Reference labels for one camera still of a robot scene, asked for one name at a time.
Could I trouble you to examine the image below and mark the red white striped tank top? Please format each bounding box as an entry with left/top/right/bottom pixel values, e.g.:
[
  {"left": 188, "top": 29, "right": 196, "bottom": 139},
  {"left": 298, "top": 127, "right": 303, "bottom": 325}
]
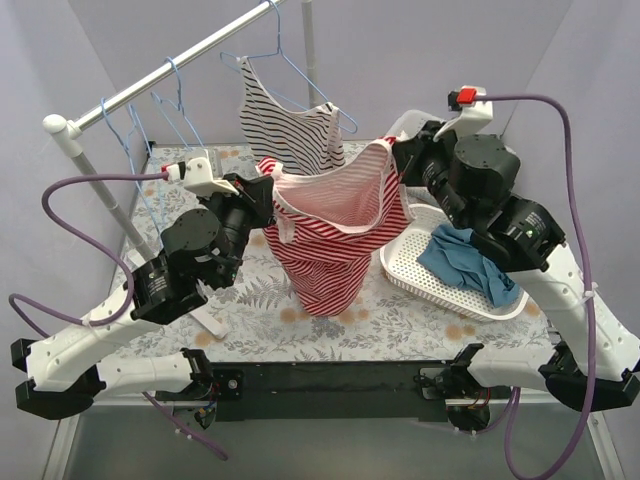
[{"left": 257, "top": 136, "right": 414, "bottom": 316}]

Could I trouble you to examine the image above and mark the white oval laundry basket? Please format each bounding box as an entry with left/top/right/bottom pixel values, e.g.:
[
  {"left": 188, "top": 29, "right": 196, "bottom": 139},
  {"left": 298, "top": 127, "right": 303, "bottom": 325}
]
[{"left": 379, "top": 203, "right": 530, "bottom": 322}]

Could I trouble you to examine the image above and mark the blue wire hanger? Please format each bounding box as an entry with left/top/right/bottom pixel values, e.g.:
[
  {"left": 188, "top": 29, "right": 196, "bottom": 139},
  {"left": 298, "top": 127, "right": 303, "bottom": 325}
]
[
  {"left": 150, "top": 57, "right": 204, "bottom": 150},
  {"left": 99, "top": 95, "right": 171, "bottom": 236}
]

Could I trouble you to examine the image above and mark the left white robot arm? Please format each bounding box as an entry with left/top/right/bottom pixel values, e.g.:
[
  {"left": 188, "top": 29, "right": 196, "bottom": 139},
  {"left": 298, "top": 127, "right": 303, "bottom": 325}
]
[{"left": 9, "top": 165, "right": 275, "bottom": 420}]

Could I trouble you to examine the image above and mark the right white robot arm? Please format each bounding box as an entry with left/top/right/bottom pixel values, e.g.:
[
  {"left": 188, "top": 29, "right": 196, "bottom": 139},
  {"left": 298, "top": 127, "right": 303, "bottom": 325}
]
[{"left": 392, "top": 120, "right": 639, "bottom": 411}]

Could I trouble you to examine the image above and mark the black white striped tank top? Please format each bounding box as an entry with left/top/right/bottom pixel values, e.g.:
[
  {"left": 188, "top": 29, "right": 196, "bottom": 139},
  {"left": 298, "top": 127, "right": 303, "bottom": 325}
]
[{"left": 238, "top": 57, "right": 345, "bottom": 176}]

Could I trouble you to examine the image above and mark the blue hanger with striped top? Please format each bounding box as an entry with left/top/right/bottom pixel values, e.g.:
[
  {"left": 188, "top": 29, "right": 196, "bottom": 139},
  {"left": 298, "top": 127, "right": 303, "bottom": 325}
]
[{"left": 219, "top": 1, "right": 359, "bottom": 134}]

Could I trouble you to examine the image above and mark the white rectangular basket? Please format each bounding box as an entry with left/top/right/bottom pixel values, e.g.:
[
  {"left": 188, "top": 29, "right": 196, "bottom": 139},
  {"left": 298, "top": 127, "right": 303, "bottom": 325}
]
[{"left": 382, "top": 109, "right": 446, "bottom": 141}]

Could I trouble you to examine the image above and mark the teal blue garment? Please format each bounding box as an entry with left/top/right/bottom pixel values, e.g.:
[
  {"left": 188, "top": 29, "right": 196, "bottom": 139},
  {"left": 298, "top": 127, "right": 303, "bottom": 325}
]
[{"left": 417, "top": 224, "right": 520, "bottom": 308}]

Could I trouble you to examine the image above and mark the floral table cloth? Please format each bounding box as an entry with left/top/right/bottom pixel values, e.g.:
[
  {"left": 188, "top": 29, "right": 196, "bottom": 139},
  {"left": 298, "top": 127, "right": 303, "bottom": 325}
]
[{"left": 102, "top": 139, "right": 556, "bottom": 364}]

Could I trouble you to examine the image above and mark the metal clothes rack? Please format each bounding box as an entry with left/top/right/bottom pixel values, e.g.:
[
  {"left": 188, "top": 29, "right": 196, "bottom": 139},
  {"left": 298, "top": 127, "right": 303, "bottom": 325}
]
[{"left": 41, "top": 0, "right": 321, "bottom": 341}]

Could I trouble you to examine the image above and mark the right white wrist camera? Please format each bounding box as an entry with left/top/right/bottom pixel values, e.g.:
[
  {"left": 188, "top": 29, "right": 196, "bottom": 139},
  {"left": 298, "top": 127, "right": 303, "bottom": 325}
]
[{"left": 433, "top": 85, "right": 494, "bottom": 141}]

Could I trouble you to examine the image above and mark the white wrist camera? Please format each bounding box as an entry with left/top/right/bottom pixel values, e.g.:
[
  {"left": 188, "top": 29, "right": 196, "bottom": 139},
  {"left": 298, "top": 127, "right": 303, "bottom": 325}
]
[
  {"left": 161, "top": 157, "right": 239, "bottom": 198},
  {"left": 433, "top": 85, "right": 494, "bottom": 141}
]

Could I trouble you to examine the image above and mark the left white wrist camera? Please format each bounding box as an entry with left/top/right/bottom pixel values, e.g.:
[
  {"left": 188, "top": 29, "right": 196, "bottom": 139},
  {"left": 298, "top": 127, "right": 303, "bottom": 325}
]
[{"left": 161, "top": 157, "right": 239, "bottom": 198}]

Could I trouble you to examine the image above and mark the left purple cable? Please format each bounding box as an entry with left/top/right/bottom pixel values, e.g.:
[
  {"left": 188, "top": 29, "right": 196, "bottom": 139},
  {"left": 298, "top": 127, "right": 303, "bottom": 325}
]
[{"left": 7, "top": 172, "right": 231, "bottom": 461}]

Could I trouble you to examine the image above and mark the purple cable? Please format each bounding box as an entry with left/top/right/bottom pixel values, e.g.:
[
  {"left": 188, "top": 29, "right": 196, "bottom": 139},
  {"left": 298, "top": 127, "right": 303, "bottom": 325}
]
[
  {"left": 482, "top": 92, "right": 597, "bottom": 479},
  {"left": 7, "top": 172, "right": 231, "bottom": 461}
]

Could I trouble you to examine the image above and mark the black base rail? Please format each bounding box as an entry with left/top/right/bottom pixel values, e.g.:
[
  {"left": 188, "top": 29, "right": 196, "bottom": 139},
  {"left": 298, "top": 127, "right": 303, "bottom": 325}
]
[{"left": 154, "top": 360, "right": 494, "bottom": 435}]

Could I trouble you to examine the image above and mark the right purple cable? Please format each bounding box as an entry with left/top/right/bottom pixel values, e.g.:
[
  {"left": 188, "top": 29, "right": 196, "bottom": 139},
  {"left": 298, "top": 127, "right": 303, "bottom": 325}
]
[{"left": 482, "top": 92, "right": 597, "bottom": 479}]

